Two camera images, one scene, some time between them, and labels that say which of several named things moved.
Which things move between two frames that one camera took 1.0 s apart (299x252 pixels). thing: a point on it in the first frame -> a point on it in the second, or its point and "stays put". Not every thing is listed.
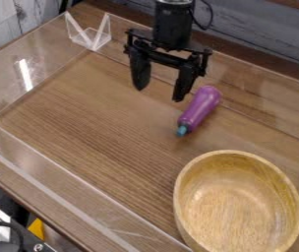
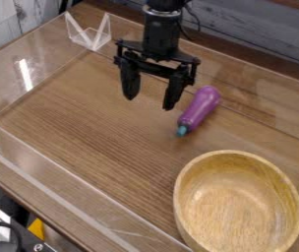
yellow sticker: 38,227 stays put
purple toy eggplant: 206,101 stays put
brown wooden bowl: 237,204 stays put
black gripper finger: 139,67 -> 130,79
